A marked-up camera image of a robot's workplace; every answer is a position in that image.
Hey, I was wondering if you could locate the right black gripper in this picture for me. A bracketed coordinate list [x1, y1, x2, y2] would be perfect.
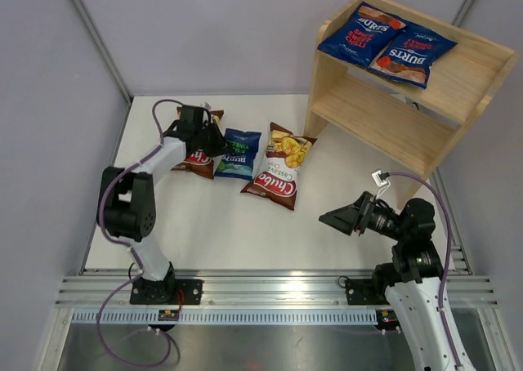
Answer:
[320, 190, 409, 242]

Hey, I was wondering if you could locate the Burts sea salt vinegar bag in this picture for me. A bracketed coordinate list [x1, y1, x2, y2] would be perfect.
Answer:
[214, 128, 262, 181]

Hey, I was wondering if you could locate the Burts blue bag with bacon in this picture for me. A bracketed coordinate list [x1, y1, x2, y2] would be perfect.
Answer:
[369, 24, 457, 89]

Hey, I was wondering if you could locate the Burts spicy sweet chilli bag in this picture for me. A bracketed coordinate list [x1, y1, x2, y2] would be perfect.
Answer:
[318, 2, 409, 69]

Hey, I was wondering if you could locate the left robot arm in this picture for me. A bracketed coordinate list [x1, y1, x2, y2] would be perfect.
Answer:
[96, 102, 228, 306]

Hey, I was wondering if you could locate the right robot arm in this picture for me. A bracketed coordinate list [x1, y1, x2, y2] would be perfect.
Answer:
[319, 192, 474, 370]

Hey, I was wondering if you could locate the left Chuba cassava chips bag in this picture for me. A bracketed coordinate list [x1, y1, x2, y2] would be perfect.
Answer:
[171, 102, 224, 180]

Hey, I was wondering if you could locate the chuba cassava chips bag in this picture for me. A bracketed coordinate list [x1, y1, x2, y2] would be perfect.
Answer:
[171, 102, 224, 180]
[241, 122, 317, 211]

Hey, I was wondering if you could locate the right Chuba cassava chips bag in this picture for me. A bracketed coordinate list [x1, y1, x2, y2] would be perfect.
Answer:
[241, 122, 317, 211]

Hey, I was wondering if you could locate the wooden two-tier shelf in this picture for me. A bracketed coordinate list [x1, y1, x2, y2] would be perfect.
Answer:
[303, 0, 521, 200]

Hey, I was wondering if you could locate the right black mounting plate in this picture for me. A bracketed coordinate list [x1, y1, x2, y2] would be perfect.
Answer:
[342, 277, 387, 306]

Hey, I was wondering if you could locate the black mounting plate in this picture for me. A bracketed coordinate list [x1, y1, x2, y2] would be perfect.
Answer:
[342, 277, 387, 306]
[129, 279, 203, 306]

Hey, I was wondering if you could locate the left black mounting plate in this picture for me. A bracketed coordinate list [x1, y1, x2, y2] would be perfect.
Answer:
[129, 279, 203, 306]

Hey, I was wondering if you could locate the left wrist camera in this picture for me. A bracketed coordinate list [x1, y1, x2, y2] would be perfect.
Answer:
[201, 101, 213, 123]

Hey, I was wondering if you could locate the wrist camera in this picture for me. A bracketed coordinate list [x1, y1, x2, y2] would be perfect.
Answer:
[201, 101, 213, 123]
[371, 169, 391, 199]

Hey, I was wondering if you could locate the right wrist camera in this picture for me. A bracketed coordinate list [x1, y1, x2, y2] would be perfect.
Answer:
[371, 169, 391, 199]

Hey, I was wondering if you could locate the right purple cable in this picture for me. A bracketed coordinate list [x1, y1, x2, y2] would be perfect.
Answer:
[386, 171, 465, 368]

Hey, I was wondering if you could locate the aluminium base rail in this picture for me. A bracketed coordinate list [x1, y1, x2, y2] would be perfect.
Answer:
[54, 270, 498, 309]

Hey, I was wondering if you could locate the white slotted cable duct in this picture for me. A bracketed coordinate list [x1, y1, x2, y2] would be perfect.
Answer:
[72, 308, 378, 326]

